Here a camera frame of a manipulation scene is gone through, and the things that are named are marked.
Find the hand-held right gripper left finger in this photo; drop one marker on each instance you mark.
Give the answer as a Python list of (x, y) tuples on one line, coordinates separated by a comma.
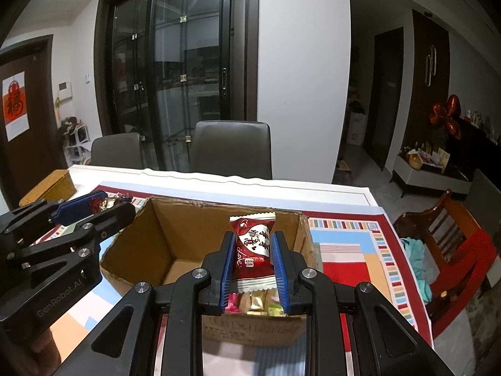
[(227, 274)]

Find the red garment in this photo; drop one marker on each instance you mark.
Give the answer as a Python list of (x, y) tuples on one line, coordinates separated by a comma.
[(469, 266)]

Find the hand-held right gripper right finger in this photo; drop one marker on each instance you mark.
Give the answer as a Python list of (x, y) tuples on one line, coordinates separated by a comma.
[(280, 274)]

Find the dark sideboard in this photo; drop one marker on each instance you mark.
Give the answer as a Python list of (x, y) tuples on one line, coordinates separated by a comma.
[(477, 145)]

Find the white low table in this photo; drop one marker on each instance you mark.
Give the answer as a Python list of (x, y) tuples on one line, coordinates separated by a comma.
[(430, 180)]

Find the white intercom panel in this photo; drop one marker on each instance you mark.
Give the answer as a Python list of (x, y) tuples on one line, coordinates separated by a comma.
[(65, 90)]

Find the white cardboard carton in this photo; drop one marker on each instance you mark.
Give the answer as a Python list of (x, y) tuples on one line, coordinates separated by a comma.
[(356, 129)]

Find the brown wooden door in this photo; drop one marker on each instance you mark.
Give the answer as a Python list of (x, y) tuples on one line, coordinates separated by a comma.
[(39, 156)]

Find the colourful geometric tablecloth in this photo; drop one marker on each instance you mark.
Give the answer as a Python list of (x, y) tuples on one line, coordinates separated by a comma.
[(344, 250)]

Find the green wrapped candy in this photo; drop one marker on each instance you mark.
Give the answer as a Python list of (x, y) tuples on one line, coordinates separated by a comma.
[(275, 307)]

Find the dark interior door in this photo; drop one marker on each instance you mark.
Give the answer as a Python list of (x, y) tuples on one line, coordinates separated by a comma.
[(387, 94)]

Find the dark framed glass sliding door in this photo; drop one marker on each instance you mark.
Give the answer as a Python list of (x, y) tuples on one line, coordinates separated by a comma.
[(176, 66)]

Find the grey upholstered chair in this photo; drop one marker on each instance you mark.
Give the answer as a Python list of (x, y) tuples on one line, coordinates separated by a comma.
[(485, 196)]

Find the grey dining chair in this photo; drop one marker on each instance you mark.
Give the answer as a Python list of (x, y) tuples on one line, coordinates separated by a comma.
[(117, 150), (231, 149)]

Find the white shoe rack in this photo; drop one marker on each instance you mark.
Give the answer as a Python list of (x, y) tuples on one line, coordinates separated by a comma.
[(74, 145)]

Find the teal cloth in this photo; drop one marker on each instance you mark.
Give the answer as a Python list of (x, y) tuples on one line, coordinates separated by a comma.
[(417, 266)]

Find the brown wooden chair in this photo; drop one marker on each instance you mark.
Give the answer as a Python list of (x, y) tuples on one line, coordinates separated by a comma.
[(442, 219)]

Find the red foil balloon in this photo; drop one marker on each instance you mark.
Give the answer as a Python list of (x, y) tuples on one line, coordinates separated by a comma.
[(446, 115)]

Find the woven rattan box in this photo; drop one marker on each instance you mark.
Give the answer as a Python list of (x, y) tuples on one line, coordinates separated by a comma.
[(47, 188)]

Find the red and gold candy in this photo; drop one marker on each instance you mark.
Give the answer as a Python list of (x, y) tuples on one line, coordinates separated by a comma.
[(101, 204)]

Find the brown cardboard box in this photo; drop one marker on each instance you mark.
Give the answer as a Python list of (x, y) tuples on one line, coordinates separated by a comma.
[(184, 227)]

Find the small wicker basket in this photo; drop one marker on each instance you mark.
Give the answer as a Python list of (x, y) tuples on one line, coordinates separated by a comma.
[(415, 161)]

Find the red snack packet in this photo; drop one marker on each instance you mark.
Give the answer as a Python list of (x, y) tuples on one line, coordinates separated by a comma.
[(252, 243)]

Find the pink wrapped candy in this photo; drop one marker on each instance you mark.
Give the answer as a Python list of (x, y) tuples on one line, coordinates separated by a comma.
[(232, 302)]

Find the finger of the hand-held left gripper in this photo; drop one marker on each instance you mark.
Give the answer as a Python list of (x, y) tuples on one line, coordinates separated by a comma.
[(80, 205), (117, 217)]

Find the red and white door poster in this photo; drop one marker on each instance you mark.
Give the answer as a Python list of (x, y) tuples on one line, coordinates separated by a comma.
[(15, 105)]

